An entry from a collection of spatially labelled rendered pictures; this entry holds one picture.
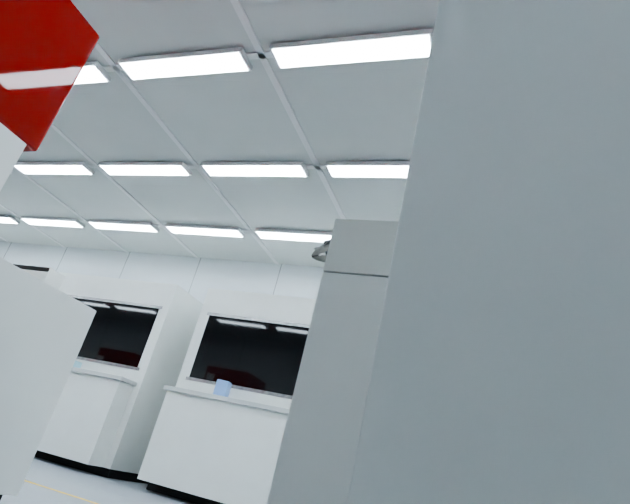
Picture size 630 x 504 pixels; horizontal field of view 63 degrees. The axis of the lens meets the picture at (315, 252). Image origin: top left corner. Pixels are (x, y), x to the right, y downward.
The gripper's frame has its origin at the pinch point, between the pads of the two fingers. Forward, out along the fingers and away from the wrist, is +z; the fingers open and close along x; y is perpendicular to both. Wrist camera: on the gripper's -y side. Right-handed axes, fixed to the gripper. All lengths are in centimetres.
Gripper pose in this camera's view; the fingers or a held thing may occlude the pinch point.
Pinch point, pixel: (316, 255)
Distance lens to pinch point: 174.1
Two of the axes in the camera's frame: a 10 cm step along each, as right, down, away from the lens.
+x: -1.4, -9.8, -1.3
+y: -5.6, -0.3, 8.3
